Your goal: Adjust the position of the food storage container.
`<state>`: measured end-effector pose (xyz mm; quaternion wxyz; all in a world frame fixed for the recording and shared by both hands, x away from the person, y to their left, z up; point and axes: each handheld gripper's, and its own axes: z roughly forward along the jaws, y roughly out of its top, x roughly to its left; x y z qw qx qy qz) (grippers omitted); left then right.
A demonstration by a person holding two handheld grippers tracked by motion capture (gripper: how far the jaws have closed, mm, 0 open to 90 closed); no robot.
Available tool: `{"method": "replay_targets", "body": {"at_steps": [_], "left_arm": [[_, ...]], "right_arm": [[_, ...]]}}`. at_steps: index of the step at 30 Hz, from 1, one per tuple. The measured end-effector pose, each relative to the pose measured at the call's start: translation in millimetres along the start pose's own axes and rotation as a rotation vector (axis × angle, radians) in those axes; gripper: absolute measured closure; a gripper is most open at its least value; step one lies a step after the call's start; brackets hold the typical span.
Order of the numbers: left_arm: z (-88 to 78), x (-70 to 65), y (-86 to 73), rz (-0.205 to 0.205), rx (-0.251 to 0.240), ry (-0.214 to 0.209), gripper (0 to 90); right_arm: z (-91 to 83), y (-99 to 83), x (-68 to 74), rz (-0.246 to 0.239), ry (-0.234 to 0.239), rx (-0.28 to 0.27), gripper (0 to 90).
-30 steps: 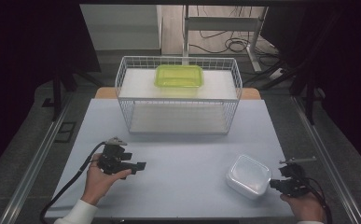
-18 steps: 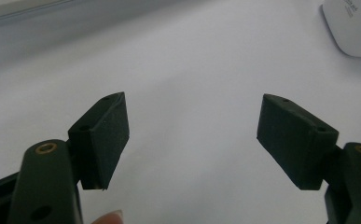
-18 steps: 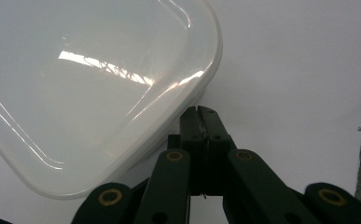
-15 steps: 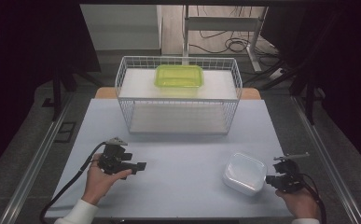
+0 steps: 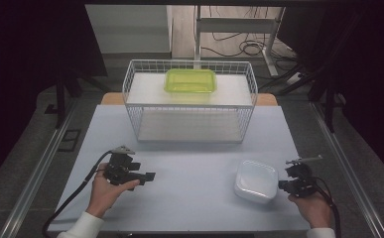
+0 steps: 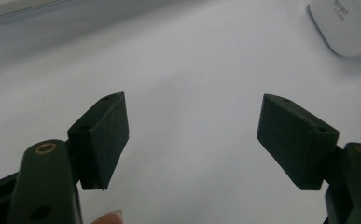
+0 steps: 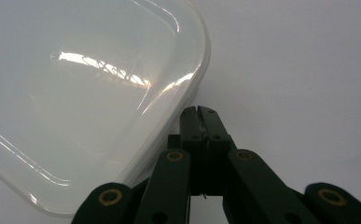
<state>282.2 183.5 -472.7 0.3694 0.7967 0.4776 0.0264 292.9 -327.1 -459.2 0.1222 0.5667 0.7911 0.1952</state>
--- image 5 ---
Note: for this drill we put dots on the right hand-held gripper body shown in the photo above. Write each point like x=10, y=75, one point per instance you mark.
x=300, y=180

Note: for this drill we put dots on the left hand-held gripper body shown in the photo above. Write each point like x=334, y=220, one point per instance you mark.
x=121, y=170

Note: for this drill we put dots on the white square bowl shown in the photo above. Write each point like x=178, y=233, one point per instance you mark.
x=255, y=181

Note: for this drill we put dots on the green plastic food container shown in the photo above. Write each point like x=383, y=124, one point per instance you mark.
x=190, y=81

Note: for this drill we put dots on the person's left hand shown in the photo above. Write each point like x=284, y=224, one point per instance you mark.
x=105, y=195

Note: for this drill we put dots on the person's right hand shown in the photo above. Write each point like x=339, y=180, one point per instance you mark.
x=312, y=210

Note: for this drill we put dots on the pale blue table mat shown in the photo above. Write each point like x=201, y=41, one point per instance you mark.
x=192, y=185

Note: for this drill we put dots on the black floor plate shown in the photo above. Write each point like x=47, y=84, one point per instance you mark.
x=69, y=140

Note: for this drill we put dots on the wooden table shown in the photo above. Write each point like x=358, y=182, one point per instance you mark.
x=111, y=99

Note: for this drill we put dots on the black metal stand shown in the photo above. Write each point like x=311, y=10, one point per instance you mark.
x=60, y=99
x=328, y=99

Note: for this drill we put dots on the white power strip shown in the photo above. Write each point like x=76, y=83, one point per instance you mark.
x=293, y=78

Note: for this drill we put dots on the white cabinet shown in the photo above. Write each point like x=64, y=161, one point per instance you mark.
x=130, y=29

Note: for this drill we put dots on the aluminium rail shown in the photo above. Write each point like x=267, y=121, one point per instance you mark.
x=37, y=172
x=348, y=172

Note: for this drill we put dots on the white metal desk frame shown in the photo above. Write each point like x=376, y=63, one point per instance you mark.
x=235, y=24

